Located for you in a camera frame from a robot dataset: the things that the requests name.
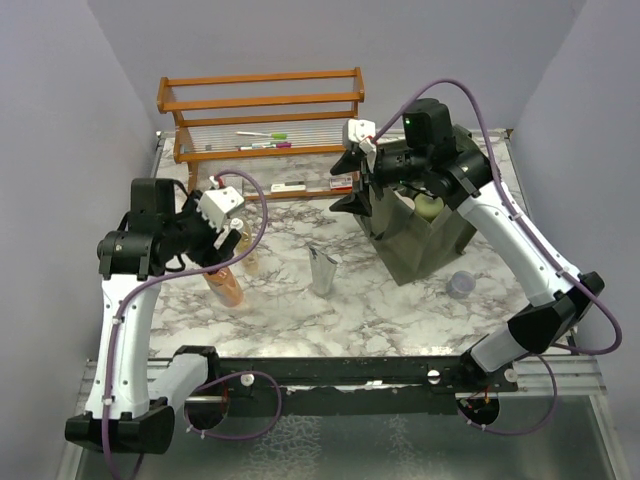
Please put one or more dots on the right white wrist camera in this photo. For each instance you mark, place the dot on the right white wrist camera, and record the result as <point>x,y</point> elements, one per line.
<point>358,137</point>

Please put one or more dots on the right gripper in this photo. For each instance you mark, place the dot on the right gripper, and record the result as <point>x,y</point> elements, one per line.
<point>358,202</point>

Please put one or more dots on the silver foil pouch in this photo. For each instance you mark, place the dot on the silver foil pouch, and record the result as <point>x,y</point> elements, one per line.
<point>323,269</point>

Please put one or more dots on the small amber bottle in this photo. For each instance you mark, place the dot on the small amber bottle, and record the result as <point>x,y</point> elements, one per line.
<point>250,262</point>

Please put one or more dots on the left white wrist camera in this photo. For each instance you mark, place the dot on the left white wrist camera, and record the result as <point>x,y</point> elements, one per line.
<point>216,206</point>

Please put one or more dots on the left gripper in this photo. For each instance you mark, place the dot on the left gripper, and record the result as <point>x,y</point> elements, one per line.
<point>210,255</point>

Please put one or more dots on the small purple jar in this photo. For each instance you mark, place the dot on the small purple jar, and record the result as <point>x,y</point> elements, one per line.
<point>460,285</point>

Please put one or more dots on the orange wooden shelf rack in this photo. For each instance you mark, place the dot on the orange wooden shelf rack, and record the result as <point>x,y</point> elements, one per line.
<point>310,106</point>

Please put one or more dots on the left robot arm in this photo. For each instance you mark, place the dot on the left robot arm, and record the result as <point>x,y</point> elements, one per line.
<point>126,412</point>

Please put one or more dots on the green bottle beige cap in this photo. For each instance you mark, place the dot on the green bottle beige cap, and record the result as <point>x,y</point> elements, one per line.
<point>408,202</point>

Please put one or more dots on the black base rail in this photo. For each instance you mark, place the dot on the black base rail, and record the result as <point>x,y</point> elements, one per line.
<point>343,386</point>

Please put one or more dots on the green lotion bottle white cap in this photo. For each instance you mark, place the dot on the green lotion bottle white cap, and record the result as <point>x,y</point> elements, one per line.
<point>428,208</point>

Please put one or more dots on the green white marker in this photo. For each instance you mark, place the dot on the green white marker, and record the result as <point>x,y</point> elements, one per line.
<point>274,135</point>

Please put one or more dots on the pink green marker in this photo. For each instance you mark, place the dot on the pink green marker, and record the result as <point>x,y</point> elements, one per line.
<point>264,146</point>

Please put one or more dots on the pink orange bottle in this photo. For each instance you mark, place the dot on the pink orange bottle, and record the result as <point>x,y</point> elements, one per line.
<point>225,287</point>

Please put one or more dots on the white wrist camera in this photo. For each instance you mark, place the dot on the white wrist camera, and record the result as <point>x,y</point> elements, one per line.
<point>216,206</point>
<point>358,137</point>

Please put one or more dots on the long white box black stripe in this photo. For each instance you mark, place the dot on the long white box black stripe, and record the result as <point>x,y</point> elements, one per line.
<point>288,187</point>

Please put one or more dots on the green canvas bag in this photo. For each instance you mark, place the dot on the green canvas bag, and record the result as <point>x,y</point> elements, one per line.
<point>420,235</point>

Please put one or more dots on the red white small box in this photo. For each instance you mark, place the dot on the red white small box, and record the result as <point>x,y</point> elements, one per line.
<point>340,183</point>

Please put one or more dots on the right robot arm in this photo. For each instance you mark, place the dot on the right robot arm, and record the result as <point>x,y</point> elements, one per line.
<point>558,293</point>

